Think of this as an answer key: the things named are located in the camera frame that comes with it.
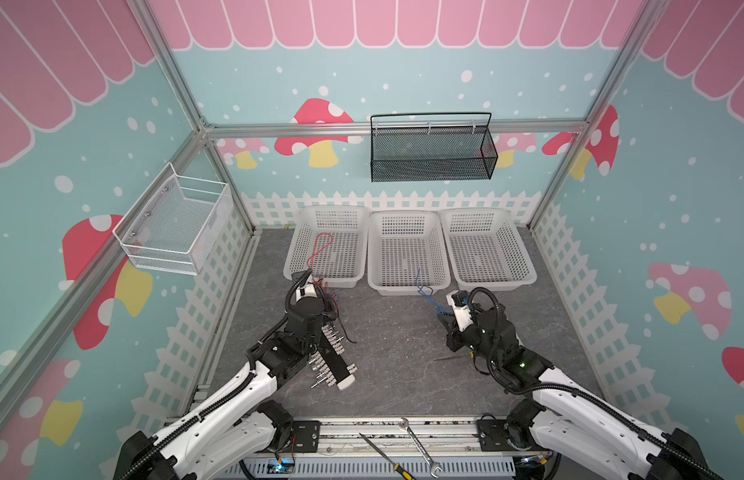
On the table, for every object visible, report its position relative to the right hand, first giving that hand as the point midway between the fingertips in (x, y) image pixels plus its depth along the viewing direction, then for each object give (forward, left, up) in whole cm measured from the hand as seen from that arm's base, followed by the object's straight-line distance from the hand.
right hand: (439, 315), depth 79 cm
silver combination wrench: (-23, +10, -16) cm, 30 cm away
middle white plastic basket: (+34, +6, -15) cm, 38 cm away
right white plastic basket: (+35, -24, -15) cm, 45 cm away
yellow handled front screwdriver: (-33, +10, -14) cm, 38 cm away
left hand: (+4, +32, +4) cm, 32 cm away
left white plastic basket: (+29, +30, -15) cm, 44 cm away
